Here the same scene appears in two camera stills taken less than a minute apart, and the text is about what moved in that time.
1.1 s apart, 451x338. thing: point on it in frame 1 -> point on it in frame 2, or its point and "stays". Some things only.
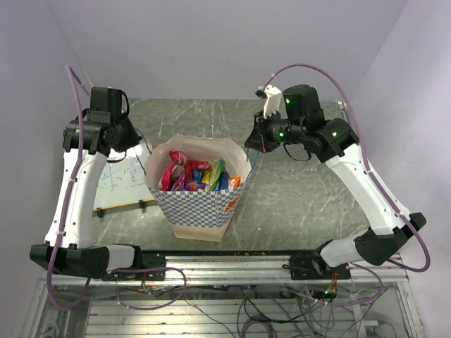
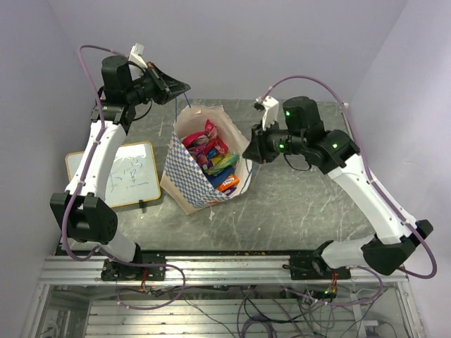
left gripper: (133, 139) -> (167, 86)
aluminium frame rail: (237, 271) stays
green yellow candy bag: (213, 181) -> (219, 163)
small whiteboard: (123, 183) stays
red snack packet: (199, 165) -> (219, 144)
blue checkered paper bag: (198, 215) -> (183, 179)
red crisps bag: (179, 158) -> (208, 139)
